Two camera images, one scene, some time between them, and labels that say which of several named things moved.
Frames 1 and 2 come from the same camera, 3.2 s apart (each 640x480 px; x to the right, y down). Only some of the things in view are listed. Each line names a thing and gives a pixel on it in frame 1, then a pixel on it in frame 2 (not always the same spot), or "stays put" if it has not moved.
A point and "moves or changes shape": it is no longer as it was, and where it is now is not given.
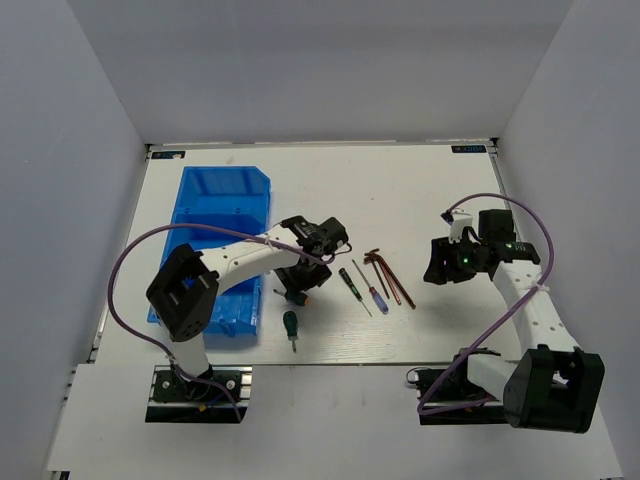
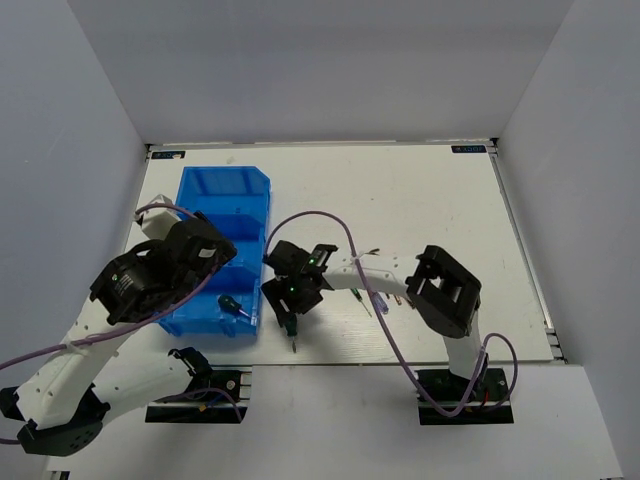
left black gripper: x=319 y=276 to x=224 y=253
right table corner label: x=468 y=148 stays put
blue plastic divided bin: x=218 y=207 stays put
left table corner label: x=168 y=154 stays put
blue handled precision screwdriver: x=381 y=302 stays put
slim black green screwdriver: x=351 y=284 stays put
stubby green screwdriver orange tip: x=295 y=297 moves or changes shape
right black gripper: x=439 y=273 to x=275 y=291
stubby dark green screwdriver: x=290 y=322 stays put
